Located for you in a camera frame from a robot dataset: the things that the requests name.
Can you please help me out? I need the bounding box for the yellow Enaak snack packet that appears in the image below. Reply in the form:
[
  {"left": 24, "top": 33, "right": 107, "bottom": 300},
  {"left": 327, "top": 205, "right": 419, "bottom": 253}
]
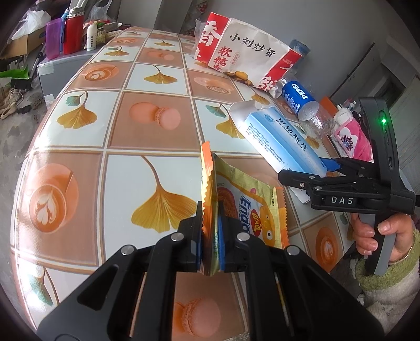
[{"left": 201, "top": 141, "right": 289, "bottom": 276}]

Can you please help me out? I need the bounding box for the clear Pepsi plastic bottle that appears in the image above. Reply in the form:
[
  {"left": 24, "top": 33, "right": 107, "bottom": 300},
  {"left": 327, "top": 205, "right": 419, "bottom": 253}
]
[{"left": 281, "top": 79, "right": 333, "bottom": 139}]

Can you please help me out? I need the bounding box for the blue white medicine box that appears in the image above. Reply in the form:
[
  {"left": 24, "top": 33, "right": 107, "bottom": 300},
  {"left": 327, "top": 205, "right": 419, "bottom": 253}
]
[{"left": 229, "top": 100, "right": 327, "bottom": 177}]

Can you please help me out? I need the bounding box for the red white snack bag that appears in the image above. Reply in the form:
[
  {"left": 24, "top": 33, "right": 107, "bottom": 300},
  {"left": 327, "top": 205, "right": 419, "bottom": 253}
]
[{"left": 192, "top": 12, "right": 302, "bottom": 95}]

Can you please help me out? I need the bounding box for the person's right hand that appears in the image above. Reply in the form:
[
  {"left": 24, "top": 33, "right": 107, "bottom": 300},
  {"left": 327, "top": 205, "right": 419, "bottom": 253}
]
[{"left": 351, "top": 213, "right": 414, "bottom": 263}]

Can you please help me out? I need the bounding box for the pink floral blanket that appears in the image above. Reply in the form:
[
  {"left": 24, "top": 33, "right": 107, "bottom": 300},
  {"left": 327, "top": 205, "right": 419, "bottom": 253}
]
[{"left": 333, "top": 114, "right": 374, "bottom": 163}]

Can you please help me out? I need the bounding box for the green fluffy sleeve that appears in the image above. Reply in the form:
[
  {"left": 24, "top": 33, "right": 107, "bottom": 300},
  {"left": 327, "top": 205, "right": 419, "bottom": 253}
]
[{"left": 355, "top": 229, "right": 419, "bottom": 294}]

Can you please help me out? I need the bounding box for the patterned tablecloth on table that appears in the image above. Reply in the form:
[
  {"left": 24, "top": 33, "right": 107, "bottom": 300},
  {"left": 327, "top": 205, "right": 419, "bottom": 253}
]
[{"left": 9, "top": 25, "right": 355, "bottom": 341}]

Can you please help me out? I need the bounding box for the orange stool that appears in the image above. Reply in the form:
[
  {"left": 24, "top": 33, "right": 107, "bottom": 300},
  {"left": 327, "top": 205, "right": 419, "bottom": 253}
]
[{"left": 320, "top": 96, "right": 338, "bottom": 117}]

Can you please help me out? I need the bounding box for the water jug on dispenser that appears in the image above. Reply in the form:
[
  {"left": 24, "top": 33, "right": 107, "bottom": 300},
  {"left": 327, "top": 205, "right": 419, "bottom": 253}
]
[{"left": 290, "top": 39, "right": 310, "bottom": 56}]

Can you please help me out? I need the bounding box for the grey side cabinet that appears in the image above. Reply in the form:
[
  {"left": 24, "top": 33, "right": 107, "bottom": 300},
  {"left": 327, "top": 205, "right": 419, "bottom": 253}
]
[{"left": 37, "top": 50, "right": 97, "bottom": 98}]

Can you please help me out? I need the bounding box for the white small bottle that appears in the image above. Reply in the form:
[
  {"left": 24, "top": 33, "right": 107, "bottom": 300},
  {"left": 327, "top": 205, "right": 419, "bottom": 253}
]
[{"left": 86, "top": 22, "right": 98, "bottom": 51}]

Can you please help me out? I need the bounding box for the white plastic bag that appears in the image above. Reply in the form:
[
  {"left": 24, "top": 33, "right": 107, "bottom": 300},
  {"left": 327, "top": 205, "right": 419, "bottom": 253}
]
[{"left": 88, "top": 0, "right": 112, "bottom": 21}]

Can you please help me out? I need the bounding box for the red thermos bottle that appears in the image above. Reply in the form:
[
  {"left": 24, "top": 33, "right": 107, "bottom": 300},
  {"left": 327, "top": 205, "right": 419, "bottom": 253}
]
[{"left": 63, "top": 7, "right": 84, "bottom": 55}]

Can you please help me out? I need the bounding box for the green paper bag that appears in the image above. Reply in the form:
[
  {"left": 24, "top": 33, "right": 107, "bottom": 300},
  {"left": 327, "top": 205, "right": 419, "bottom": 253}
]
[{"left": 0, "top": 67, "right": 29, "bottom": 79}]

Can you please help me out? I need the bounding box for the purple plastic container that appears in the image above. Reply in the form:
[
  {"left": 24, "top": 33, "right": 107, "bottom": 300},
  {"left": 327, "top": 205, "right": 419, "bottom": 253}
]
[{"left": 45, "top": 18, "right": 63, "bottom": 60}]

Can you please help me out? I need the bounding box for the cardboard box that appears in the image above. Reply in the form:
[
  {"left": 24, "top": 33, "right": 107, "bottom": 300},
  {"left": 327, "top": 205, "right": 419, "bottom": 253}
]
[{"left": 1, "top": 27, "right": 46, "bottom": 59}]

